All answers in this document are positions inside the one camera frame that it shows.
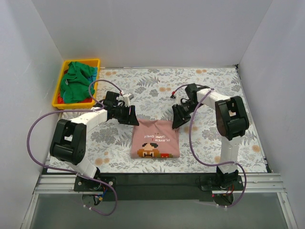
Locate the pink mario t shirt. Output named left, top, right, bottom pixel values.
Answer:
left=131, top=119, right=180, bottom=159

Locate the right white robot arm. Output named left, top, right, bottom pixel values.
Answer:
left=172, top=83, right=250, bottom=190

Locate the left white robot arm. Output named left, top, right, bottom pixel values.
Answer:
left=50, top=91, right=139, bottom=191

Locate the floral table mat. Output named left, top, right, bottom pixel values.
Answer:
left=49, top=67, right=272, bottom=174

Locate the blue t shirt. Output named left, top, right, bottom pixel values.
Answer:
left=88, top=67, right=98, bottom=83

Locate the green t shirt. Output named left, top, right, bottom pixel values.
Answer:
left=60, top=62, right=95, bottom=104

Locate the yellow plastic bin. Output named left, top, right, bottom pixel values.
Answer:
left=52, top=59, right=101, bottom=110

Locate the red t shirt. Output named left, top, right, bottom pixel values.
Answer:
left=57, top=93, right=65, bottom=104

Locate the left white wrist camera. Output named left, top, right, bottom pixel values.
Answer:
left=122, top=94, right=134, bottom=107

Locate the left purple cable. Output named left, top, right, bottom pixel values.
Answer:
left=26, top=80, right=126, bottom=216

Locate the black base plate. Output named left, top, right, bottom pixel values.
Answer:
left=73, top=173, right=244, bottom=202

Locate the aluminium frame rail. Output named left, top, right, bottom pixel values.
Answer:
left=34, top=173, right=286, bottom=194

